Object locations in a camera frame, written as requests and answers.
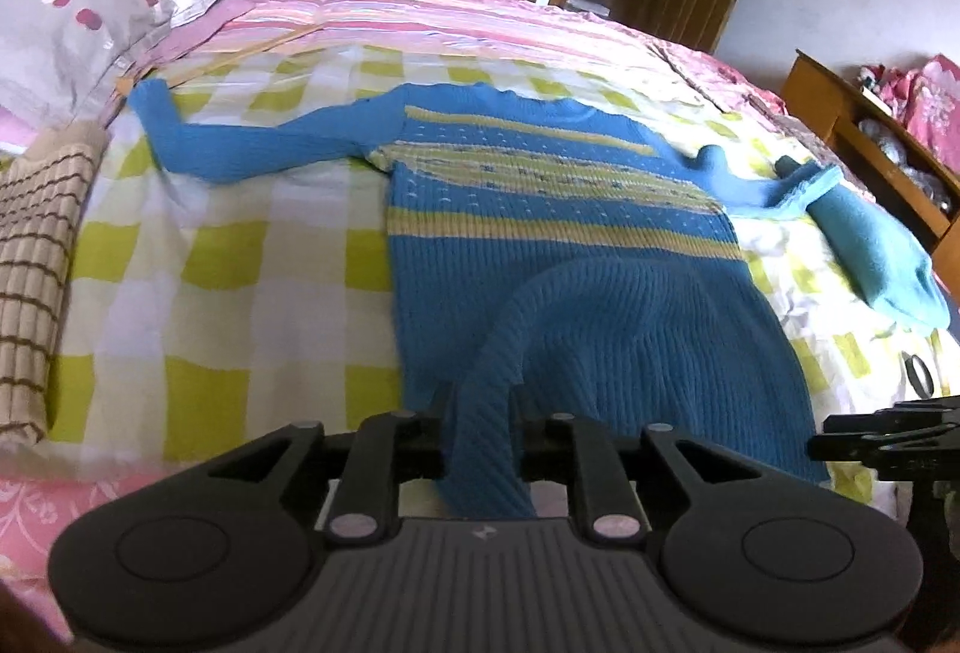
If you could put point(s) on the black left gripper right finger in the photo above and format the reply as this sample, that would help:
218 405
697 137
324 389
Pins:
580 454

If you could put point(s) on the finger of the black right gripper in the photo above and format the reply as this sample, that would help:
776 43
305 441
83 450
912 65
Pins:
906 416
924 455

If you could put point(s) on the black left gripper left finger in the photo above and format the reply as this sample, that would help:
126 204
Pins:
385 452

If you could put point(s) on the blue striped knit sweater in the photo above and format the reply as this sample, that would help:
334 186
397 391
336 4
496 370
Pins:
546 254

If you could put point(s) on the light blue folded garment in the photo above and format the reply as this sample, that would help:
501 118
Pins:
889 268

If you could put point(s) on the pink floral bedding bundle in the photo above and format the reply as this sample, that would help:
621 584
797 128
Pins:
923 100

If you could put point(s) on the pink floral bed skirt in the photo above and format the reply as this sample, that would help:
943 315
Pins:
34 513

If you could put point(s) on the beige brown striped knit garment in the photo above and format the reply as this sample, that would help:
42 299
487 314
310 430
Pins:
44 194

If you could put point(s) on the pink pillow sheet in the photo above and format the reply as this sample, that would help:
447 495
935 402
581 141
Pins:
183 39

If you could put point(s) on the pink striped bed cover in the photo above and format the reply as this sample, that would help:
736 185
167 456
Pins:
503 29

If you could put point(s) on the grey pillow with pink dots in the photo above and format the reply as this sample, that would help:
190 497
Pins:
61 58

